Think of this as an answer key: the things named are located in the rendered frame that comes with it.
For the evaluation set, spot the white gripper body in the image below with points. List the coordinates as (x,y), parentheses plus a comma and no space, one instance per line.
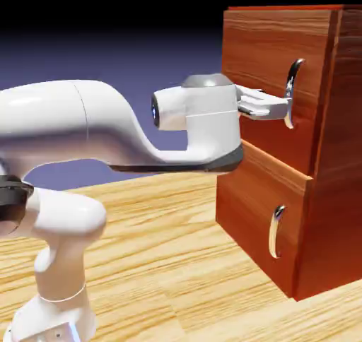
(265,104)

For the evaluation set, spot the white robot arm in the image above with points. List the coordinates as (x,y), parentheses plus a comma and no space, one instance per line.
(113,116)

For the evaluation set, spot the reddish brown wooden cabinet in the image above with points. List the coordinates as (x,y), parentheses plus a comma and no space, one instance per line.
(333,149)

